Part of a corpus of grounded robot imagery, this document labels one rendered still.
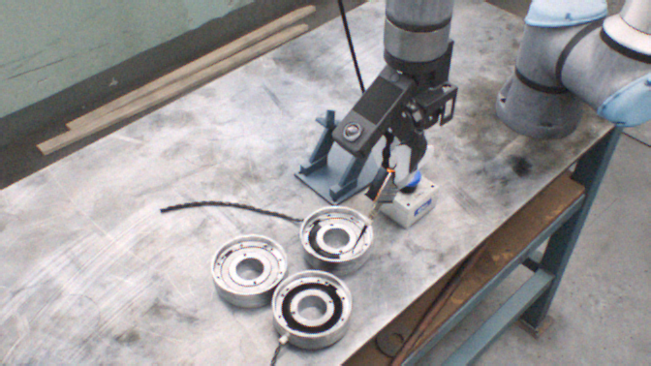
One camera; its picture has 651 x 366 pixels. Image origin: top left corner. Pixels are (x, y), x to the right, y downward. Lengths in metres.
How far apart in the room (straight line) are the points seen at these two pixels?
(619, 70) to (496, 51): 0.42
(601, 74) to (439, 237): 0.34
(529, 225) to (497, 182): 0.31
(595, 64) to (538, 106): 0.16
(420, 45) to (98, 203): 0.59
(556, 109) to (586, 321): 0.93
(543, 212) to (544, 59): 0.42
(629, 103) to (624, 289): 1.14
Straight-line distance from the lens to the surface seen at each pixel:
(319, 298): 0.92
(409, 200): 1.01
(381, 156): 0.90
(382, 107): 0.79
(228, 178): 1.11
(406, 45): 0.76
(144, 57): 2.72
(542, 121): 1.22
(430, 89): 0.85
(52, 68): 2.55
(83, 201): 1.13
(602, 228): 2.26
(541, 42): 1.15
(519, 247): 1.38
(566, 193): 1.52
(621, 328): 2.04
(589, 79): 1.09
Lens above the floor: 1.57
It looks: 45 degrees down
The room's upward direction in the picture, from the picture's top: straight up
